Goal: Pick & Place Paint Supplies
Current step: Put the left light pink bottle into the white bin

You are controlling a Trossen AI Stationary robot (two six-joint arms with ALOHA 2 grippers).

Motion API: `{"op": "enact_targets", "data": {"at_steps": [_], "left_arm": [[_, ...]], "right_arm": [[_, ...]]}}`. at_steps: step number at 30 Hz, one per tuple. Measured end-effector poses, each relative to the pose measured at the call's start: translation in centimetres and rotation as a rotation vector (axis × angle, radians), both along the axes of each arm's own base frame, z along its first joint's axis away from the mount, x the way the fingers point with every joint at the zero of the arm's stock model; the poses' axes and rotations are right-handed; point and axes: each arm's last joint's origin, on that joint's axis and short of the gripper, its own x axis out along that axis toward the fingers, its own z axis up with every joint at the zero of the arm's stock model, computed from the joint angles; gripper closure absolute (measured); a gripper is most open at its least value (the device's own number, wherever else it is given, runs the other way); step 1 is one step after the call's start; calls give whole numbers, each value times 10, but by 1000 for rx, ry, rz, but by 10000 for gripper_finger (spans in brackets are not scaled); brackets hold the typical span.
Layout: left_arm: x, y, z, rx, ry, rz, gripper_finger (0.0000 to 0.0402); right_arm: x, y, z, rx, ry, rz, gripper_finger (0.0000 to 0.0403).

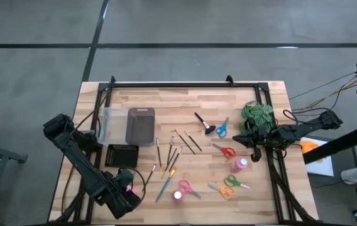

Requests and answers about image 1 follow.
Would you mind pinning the blue scissors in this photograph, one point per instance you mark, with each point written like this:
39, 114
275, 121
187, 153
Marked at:
223, 126

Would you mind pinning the pink scissors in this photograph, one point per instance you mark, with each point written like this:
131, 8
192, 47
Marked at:
191, 190

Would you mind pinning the white board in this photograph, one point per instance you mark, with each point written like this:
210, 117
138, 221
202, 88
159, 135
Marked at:
321, 168

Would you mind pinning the green scissors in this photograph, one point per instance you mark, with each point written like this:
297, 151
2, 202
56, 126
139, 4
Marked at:
237, 183

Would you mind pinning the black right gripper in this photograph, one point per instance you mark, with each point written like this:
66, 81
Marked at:
269, 136

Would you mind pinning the smoky grey plastic bin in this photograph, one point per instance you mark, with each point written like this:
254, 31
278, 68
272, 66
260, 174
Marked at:
140, 127

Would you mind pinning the clear plastic bin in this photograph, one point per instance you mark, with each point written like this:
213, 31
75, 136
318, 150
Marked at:
112, 125

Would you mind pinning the dark pink paint bottle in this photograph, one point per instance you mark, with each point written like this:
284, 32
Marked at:
177, 196

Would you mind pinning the green striped potted plant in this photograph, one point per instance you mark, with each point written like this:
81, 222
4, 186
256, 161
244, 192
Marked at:
257, 113

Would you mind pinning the orange scissors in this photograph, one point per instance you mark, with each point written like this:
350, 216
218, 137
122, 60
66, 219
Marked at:
219, 188

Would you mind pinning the black mesh basket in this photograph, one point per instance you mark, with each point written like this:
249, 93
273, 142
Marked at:
122, 156

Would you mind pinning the black powder brush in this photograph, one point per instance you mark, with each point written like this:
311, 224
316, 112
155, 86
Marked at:
209, 128

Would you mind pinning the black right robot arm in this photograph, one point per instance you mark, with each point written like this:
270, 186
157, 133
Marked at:
307, 127

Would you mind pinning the grey metal table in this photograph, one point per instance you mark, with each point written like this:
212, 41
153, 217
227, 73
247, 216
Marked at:
12, 153

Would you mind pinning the red scissors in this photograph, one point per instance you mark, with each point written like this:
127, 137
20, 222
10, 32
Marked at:
222, 148

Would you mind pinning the white paper towel roll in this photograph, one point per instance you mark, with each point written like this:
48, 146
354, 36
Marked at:
354, 175

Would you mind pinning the thin black paintbrush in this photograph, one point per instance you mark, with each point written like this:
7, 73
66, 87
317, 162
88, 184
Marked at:
158, 152
170, 150
171, 159
193, 141
184, 142
150, 175
175, 159

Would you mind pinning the orange cloth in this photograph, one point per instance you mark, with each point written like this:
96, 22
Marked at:
310, 146

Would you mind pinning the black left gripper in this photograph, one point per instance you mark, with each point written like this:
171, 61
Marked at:
118, 193

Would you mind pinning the black metal bar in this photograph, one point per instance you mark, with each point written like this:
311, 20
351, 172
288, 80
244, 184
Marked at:
338, 144

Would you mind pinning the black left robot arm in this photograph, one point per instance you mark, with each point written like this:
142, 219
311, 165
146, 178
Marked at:
78, 163

